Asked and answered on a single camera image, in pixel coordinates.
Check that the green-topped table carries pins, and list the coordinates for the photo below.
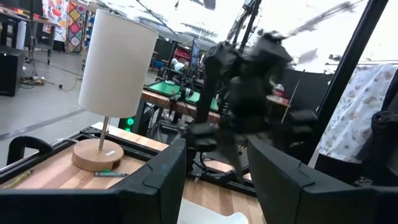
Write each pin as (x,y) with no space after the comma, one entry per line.
(164,88)

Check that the floral fabric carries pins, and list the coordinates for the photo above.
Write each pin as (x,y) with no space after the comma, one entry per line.
(357,118)

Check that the black box with green light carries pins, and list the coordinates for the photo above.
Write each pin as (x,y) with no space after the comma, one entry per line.
(130,121)

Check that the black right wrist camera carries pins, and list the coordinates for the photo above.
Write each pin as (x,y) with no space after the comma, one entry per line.
(222,62)

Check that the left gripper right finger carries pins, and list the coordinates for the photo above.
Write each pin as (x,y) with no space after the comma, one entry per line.
(280,186)

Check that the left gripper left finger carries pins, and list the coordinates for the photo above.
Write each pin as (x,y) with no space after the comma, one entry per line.
(155,186)

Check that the black rig upright post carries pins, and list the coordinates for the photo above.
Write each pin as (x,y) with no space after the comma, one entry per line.
(351,62)

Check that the white plastic bin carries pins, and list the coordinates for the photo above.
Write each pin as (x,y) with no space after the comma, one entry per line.
(205,216)

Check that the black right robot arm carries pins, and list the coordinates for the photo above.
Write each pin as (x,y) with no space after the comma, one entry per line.
(267,49)

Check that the black computer tower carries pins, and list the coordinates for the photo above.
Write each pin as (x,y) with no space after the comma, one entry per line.
(11,71)

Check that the white paper towel roll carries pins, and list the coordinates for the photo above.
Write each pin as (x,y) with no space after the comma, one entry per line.
(118,62)

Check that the colourful patchwork quilt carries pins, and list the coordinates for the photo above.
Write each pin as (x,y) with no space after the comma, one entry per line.
(74,28)

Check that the black stand poles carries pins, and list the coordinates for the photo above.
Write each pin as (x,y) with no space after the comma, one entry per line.
(250,23)

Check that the black table clamp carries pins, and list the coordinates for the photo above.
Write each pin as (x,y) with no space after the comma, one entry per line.
(29,144)

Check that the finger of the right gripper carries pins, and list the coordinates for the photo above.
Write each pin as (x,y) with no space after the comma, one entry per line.
(241,149)
(226,146)

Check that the yellow crayon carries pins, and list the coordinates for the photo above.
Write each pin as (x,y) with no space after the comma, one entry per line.
(18,180)

